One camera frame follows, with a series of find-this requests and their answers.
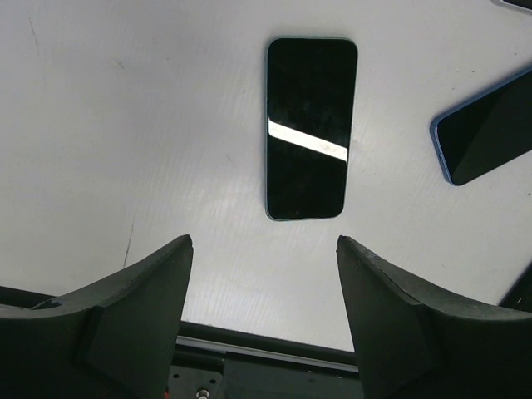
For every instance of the blue phone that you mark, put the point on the blue phone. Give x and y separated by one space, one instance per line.
485 131

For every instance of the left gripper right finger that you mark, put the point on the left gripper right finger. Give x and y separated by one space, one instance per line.
414 339

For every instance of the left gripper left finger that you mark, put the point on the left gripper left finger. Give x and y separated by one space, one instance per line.
114 338

